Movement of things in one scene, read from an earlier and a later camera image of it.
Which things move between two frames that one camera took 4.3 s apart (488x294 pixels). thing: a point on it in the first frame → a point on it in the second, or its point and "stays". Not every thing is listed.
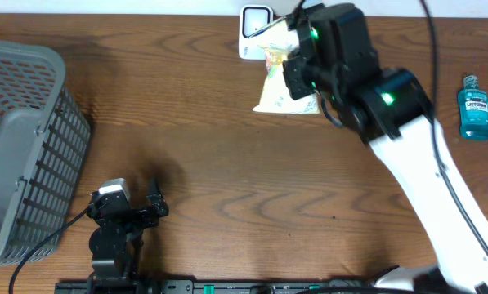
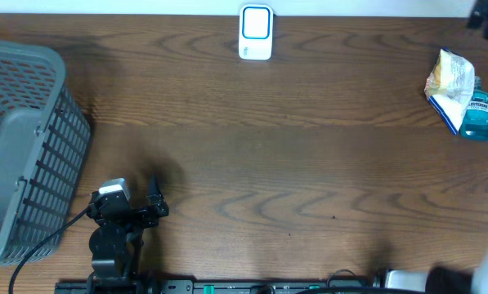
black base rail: x=223 y=287 stays
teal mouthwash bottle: x=475 y=111 stays
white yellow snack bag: x=275 y=95 → x=449 y=86
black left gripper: x=149 y=216 stays
